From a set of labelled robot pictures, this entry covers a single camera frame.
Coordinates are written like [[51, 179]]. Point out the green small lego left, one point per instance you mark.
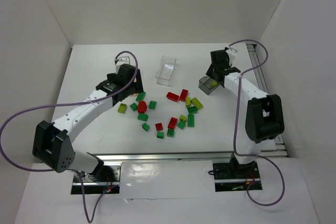
[[134, 106]]

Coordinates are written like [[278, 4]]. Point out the aluminium right rail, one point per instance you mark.
[[275, 147]]

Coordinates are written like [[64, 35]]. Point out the red long lego brick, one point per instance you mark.
[[183, 95]]

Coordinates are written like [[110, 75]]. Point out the green small lego bottom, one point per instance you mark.
[[160, 134]]

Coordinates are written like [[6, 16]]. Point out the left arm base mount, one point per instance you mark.
[[107, 180]]

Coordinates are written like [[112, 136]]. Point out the green square lego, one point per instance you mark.
[[152, 105]]

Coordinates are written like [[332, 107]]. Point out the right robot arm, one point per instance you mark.
[[259, 116]]

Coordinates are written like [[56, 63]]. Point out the green notched lego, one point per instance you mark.
[[146, 127]]

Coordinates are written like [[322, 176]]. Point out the aluminium rail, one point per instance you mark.
[[146, 157], [275, 147]]

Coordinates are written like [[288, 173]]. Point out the red round lego piece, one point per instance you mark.
[[142, 107]]

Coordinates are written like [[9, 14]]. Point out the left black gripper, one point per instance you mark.
[[138, 84]]

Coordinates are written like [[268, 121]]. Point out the green long lego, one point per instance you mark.
[[190, 120], [140, 96]]

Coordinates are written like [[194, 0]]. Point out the clear plastic container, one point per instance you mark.
[[164, 74]]

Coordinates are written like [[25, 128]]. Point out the aluminium front rail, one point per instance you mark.
[[146, 157]]

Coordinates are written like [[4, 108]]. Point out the yellow-green long lego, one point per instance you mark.
[[196, 103]]

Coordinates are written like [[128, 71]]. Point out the green small lego right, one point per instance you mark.
[[181, 125]]

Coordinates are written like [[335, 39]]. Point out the green small lego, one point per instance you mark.
[[181, 125], [160, 134], [134, 106]]

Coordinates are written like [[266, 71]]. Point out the green lego with holes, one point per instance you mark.
[[192, 109], [170, 133]]

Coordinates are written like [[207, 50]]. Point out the wooden box container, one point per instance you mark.
[[133, 95]]

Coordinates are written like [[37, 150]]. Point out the green lego below red piece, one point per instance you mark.
[[143, 117]]

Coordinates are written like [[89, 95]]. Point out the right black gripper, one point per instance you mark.
[[216, 73]]

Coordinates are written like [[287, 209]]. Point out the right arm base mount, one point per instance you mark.
[[232, 176]]

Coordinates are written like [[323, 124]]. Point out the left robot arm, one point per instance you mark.
[[53, 141]]

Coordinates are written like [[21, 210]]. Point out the dark smoked plastic container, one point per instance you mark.
[[207, 85]]

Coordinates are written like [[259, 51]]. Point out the green lego with holes bottom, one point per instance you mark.
[[170, 133]]

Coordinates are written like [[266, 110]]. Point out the green lego with holes right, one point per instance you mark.
[[192, 109]]

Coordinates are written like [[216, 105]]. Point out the red tilted lego brick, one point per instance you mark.
[[172, 123]]

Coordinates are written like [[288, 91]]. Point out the red small lego brick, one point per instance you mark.
[[159, 126]]

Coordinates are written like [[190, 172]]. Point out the red curved lego brick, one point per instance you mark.
[[172, 96]]

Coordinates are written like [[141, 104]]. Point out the yellow-green small lego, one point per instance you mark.
[[188, 102], [183, 118]]

